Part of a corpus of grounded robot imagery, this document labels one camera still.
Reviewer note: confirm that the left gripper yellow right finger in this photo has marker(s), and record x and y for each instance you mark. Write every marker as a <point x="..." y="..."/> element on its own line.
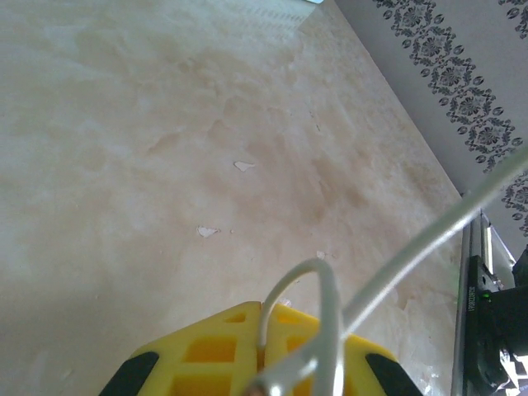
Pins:
<point x="297" y="371"/>

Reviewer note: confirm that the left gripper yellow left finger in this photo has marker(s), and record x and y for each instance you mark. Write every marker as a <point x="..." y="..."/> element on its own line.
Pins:
<point x="222" y="371"/>

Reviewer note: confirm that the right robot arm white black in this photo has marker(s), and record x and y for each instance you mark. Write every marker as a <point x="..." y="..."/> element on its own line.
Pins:
<point x="495" y="330"/>

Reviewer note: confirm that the aluminium linear rail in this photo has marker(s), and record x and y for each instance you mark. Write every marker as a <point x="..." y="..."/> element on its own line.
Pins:
<point x="474" y="235"/>

